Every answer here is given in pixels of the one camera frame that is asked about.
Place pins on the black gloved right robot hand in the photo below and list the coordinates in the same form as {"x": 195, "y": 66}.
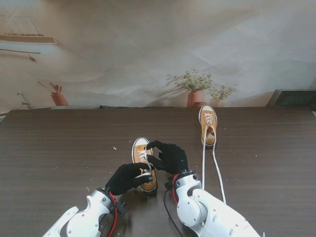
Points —
{"x": 172, "y": 159}

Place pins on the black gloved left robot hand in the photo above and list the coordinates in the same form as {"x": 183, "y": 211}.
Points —
{"x": 126, "y": 180}

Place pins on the yellow canvas sneaker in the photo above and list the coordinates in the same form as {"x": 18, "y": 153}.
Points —
{"x": 149, "y": 186}
{"x": 209, "y": 140}

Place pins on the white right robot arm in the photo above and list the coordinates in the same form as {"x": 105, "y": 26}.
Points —
{"x": 209, "y": 212}

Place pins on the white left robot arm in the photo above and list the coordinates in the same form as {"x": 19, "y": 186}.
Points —
{"x": 84, "y": 217}

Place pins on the black right wrist box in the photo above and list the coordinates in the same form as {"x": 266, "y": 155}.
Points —
{"x": 169, "y": 184}

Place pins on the black wrist box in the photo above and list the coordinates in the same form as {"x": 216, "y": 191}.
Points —
{"x": 122, "y": 208}
{"x": 169, "y": 184}

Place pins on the black left wrist box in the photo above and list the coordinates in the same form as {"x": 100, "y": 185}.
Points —
{"x": 122, "y": 208}

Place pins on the printed kitchen backdrop cloth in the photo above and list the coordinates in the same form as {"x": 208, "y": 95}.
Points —
{"x": 148, "y": 49}

